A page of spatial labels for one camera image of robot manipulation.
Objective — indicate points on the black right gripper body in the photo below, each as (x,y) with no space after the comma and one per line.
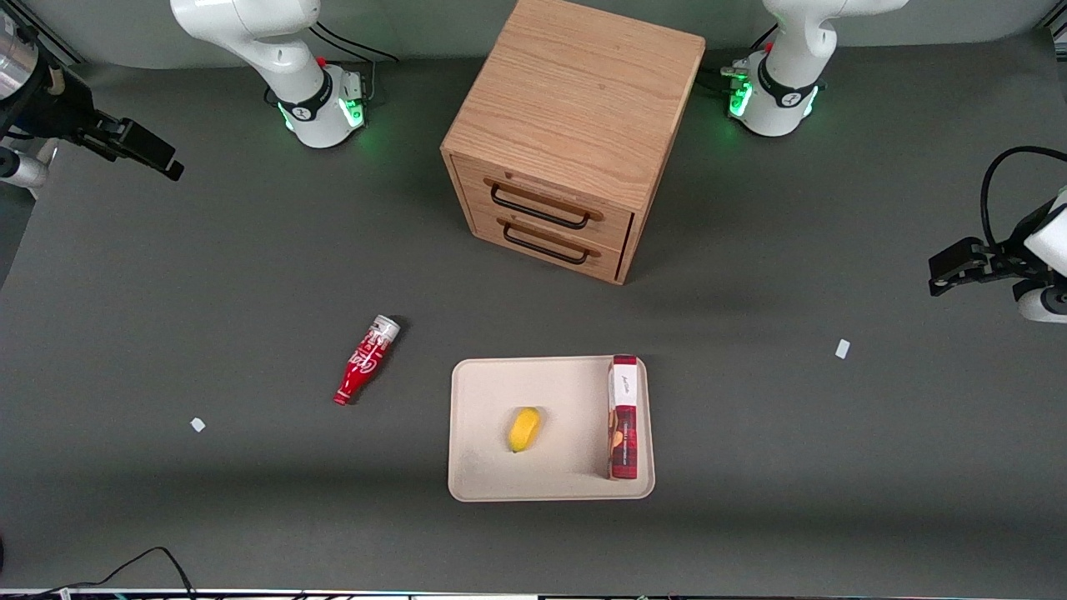
(57,108)

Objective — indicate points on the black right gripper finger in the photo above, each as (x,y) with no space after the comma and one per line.
(154,162)
(150,137)

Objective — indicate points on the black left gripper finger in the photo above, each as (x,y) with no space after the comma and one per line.
(963,257)
(959,282)

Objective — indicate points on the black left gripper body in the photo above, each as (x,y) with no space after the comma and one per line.
(1003,257)

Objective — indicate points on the red ketchup bottle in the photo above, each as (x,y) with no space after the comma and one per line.
(365,362)

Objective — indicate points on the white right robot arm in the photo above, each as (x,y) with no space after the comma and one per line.
(283,50)

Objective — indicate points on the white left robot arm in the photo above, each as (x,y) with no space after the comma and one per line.
(792,67)

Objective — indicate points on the beige plastic tray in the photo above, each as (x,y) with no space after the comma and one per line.
(567,417)

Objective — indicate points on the small oblong white paper scrap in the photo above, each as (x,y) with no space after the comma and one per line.
(843,349)

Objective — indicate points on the red white snack box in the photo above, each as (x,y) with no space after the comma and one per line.
(623,417)

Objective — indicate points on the wooden drawer cabinet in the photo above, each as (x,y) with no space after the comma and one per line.
(575,92)

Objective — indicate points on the yellow lemon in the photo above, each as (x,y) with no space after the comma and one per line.
(524,429)

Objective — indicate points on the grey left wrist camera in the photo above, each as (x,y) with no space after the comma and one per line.
(1042,307)

